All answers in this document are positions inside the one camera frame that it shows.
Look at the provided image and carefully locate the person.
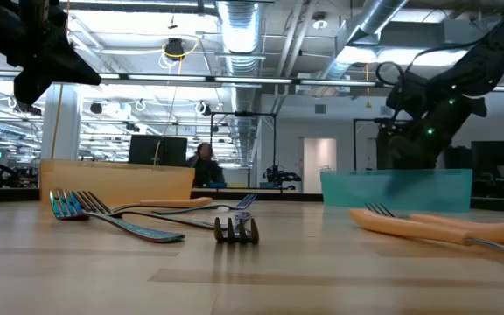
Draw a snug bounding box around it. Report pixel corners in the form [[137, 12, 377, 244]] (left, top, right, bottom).
[[187, 142, 226, 189]]

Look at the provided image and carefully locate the teal plastic bin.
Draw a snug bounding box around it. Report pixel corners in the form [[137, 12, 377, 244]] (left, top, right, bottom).
[[320, 168, 474, 214]]

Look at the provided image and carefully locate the black table frame rail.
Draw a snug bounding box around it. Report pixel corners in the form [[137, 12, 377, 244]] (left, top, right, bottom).
[[0, 186, 504, 214]]

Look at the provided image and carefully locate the yellow hanging cable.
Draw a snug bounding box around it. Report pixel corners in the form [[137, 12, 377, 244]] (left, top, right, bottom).
[[49, 0, 72, 161]]

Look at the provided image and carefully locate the long ceiling light bar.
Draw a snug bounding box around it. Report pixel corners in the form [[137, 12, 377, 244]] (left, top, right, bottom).
[[0, 68, 378, 88]]

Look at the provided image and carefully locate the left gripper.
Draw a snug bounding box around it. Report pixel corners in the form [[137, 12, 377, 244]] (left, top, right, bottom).
[[0, 0, 102, 106]]

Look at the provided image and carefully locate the black ceiling device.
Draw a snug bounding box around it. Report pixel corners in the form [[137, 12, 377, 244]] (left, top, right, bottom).
[[163, 38, 186, 61]]

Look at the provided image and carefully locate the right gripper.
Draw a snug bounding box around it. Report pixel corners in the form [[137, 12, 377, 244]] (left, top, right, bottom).
[[376, 108, 459, 171]]

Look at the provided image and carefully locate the silver ventilation duct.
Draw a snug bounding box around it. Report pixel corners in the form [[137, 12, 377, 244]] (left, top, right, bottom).
[[216, 0, 263, 167]]

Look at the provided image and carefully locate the black monitor on arm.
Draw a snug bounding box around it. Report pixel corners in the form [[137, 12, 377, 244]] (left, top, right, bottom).
[[470, 139, 504, 190]]

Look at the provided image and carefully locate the white pillar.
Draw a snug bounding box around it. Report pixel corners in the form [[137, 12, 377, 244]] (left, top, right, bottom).
[[40, 85, 81, 161]]

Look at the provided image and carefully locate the black metal frame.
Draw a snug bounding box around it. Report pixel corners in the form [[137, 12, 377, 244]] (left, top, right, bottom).
[[209, 111, 278, 190]]

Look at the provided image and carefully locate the orange plastic bin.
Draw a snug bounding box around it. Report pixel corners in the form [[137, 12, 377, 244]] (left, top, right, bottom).
[[38, 158, 196, 207]]

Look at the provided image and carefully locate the iridescent blue fork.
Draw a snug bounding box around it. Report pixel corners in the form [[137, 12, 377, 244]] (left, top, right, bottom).
[[152, 193, 258, 216], [49, 188, 186, 244]]

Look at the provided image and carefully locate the black monitor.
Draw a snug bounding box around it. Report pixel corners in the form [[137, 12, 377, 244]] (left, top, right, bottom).
[[128, 134, 162, 167], [159, 135, 189, 168]]

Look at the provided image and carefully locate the white door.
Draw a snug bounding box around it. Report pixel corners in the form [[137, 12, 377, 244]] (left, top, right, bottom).
[[302, 137, 338, 194]]

